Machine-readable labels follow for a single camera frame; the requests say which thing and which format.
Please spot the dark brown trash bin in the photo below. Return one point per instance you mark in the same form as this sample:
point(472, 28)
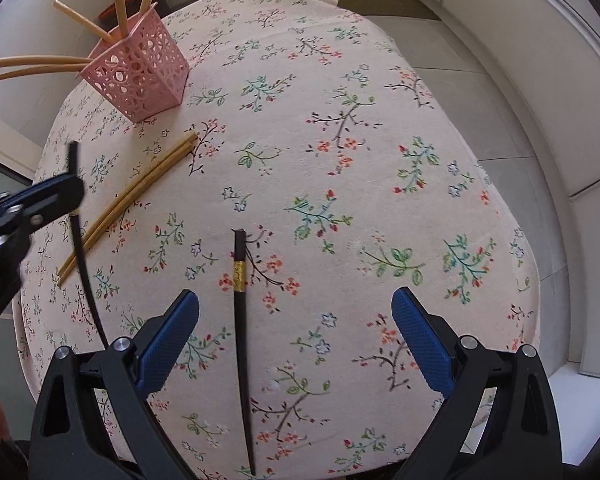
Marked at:
point(110, 13)

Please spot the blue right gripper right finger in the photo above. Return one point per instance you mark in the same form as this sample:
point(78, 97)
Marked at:
point(417, 328)

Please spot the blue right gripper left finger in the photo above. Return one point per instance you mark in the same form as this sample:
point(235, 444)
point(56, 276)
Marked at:
point(161, 340)

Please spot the black chopstick gold band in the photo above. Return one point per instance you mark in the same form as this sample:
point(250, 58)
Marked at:
point(241, 333)

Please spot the pink perforated utensil holder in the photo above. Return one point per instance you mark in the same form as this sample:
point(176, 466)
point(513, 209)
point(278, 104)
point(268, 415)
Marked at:
point(142, 74)

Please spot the floral tablecloth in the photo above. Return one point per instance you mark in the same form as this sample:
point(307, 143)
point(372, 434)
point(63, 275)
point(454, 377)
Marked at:
point(318, 140)

